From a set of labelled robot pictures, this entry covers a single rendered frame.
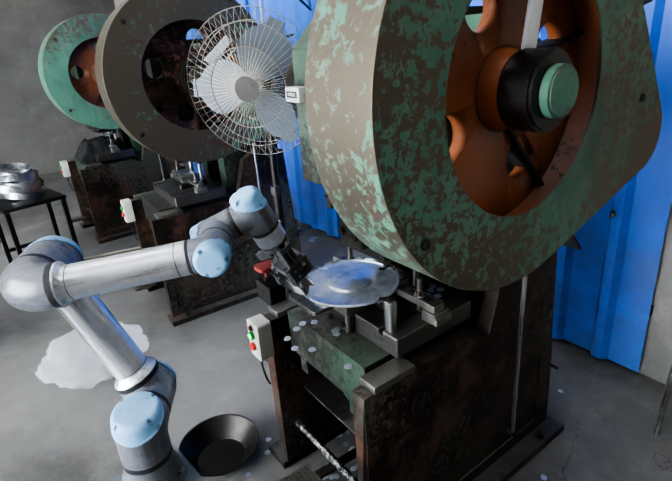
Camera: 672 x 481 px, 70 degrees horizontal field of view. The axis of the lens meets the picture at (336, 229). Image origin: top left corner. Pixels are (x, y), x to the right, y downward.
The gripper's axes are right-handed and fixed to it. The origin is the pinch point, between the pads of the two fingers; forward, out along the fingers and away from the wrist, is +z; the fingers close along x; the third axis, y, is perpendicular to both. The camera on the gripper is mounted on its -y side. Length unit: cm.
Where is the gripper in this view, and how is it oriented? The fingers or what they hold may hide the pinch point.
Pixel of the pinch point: (303, 290)
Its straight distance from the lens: 134.8
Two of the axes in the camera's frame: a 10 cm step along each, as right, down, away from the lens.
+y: 6.2, 2.4, -7.4
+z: 3.9, 7.2, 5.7
